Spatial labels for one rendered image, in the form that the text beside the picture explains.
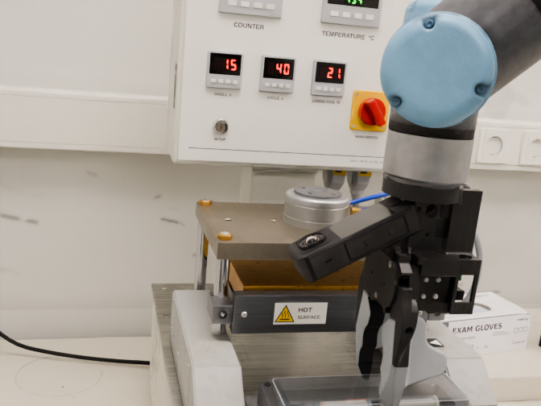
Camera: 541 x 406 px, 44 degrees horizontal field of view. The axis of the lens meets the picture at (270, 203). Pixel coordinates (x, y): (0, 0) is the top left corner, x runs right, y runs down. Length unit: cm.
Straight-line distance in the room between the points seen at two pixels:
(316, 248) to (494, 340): 80
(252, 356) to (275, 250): 20
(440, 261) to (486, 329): 71
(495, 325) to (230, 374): 73
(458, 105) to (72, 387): 87
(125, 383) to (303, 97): 57
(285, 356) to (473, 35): 54
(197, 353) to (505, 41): 43
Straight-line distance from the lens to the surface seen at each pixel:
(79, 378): 119
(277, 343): 91
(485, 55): 45
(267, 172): 95
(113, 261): 130
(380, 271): 62
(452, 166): 58
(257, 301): 72
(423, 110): 45
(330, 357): 89
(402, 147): 58
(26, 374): 121
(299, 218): 79
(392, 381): 62
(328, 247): 57
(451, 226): 62
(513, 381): 127
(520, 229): 156
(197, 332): 76
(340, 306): 75
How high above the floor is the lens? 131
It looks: 13 degrees down
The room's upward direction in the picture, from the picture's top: 5 degrees clockwise
